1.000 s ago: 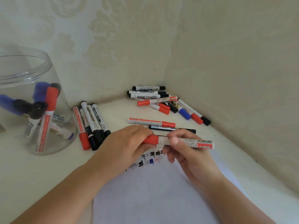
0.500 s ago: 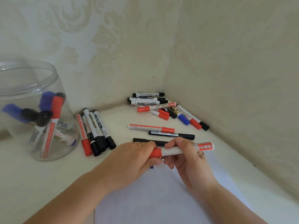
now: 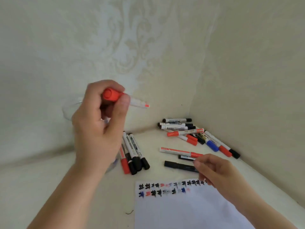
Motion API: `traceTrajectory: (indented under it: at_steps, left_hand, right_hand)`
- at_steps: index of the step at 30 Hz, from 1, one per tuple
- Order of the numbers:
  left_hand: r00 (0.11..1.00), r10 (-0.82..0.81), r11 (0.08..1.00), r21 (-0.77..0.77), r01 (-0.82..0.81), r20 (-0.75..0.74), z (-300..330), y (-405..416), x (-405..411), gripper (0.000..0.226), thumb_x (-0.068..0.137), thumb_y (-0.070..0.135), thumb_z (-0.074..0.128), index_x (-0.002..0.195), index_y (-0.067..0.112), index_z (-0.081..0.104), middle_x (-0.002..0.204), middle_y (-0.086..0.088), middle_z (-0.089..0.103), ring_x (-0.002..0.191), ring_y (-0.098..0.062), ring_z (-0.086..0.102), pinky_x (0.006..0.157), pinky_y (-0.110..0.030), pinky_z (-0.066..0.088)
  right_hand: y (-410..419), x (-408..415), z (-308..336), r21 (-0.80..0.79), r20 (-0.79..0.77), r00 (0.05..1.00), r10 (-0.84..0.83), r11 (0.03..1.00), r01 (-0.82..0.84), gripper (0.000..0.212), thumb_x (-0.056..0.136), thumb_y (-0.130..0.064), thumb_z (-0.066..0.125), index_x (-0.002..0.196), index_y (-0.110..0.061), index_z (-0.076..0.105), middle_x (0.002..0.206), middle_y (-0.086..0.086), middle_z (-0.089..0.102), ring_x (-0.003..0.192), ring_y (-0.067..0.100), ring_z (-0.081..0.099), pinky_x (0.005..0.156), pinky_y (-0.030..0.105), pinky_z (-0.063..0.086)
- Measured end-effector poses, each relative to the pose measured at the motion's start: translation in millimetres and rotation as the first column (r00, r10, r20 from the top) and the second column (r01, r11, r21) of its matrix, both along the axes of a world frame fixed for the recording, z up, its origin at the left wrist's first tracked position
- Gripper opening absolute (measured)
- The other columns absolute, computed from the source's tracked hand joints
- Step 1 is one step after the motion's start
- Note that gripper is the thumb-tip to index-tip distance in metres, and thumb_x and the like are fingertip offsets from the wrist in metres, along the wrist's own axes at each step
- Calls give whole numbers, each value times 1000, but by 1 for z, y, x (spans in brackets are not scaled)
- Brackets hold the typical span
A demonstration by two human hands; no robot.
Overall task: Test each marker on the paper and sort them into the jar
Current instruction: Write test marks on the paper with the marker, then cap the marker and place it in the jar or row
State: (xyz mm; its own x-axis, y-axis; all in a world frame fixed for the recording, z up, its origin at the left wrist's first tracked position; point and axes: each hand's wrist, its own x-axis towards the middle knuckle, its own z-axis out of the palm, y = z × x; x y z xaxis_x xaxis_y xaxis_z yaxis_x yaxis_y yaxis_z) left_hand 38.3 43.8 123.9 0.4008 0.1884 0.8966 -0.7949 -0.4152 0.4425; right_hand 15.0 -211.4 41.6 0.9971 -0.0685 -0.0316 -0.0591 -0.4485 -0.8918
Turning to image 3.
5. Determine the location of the white paper sheet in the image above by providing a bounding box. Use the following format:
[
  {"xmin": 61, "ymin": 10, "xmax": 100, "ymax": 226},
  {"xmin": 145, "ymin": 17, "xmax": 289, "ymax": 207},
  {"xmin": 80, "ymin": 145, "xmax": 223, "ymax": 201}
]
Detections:
[{"xmin": 134, "ymin": 178, "xmax": 255, "ymax": 229}]

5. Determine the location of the slim red striped marker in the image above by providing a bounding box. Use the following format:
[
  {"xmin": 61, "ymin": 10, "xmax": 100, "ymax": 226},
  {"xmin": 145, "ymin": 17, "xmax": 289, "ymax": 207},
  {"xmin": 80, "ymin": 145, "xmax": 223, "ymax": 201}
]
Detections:
[
  {"xmin": 102, "ymin": 87, "xmax": 150, "ymax": 109},
  {"xmin": 159, "ymin": 147, "xmax": 204, "ymax": 158}
]

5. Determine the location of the transparent plastic jar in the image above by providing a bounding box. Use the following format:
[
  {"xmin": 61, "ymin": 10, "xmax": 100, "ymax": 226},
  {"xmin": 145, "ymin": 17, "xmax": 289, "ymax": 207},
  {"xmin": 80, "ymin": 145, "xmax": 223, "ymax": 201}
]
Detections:
[{"xmin": 62, "ymin": 97, "xmax": 119, "ymax": 174}]

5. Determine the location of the person's right hand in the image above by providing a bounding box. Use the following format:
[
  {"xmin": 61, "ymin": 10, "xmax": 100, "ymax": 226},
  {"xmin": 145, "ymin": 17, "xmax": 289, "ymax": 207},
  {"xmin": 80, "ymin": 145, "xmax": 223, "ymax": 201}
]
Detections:
[{"xmin": 192, "ymin": 154, "xmax": 250, "ymax": 204}]

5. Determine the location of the person's right forearm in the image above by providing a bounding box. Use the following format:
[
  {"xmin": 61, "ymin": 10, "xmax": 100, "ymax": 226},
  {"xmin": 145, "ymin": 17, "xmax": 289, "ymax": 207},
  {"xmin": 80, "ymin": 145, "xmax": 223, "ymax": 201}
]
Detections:
[{"xmin": 231, "ymin": 187, "xmax": 298, "ymax": 229}]

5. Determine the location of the worn white black-ended marker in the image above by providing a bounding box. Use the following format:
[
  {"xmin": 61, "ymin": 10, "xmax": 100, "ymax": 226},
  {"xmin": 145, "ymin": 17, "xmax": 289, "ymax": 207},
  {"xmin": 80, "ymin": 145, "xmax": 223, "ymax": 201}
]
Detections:
[{"xmin": 121, "ymin": 143, "xmax": 138, "ymax": 176}]

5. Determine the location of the white marker chunky black cap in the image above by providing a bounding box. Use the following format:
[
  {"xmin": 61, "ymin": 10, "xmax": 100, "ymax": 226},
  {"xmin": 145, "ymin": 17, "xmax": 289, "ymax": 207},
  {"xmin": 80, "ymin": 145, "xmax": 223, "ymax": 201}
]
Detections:
[{"xmin": 127, "ymin": 135, "xmax": 144, "ymax": 169}]

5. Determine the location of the person's left hand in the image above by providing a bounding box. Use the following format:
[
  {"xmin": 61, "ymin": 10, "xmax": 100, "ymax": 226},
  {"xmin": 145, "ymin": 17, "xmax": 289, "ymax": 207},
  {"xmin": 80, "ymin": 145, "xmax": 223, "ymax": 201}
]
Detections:
[{"xmin": 71, "ymin": 80, "xmax": 131, "ymax": 175}]

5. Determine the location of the red cap white barrel marker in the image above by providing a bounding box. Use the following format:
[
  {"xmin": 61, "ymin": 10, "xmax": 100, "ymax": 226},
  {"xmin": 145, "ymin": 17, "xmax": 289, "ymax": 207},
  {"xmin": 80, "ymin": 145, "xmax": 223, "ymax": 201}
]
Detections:
[{"xmin": 119, "ymin": 146, "xmax": 131, "ymax": 175}]

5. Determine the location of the red cap grey label marker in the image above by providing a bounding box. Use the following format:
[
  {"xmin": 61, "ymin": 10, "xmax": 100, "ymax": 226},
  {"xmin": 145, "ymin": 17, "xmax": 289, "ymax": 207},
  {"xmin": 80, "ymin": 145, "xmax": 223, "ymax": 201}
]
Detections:
[{"xmin": 166, "ymin": 128, "xmax": 205, "ymax": 137}]

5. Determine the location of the pile of assorted markers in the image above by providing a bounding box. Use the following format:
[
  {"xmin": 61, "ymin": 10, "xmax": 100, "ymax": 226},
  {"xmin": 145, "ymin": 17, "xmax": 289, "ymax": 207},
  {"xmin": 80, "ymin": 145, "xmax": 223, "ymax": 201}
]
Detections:
[{"xmin": 157, "ymin": 118, "xmax": 241, "ymax": 160}]

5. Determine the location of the long white black-cap marker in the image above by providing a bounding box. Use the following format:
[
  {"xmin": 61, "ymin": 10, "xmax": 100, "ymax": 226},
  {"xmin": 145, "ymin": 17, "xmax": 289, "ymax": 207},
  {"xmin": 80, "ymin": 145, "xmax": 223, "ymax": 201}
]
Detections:
[
  {"xmin": 128, "ymin": 133, "xmax": 151, "ymax": 170},
  {"xmin": 123, "ymin": 131, "xmax": 143, "ymax": 171}
]

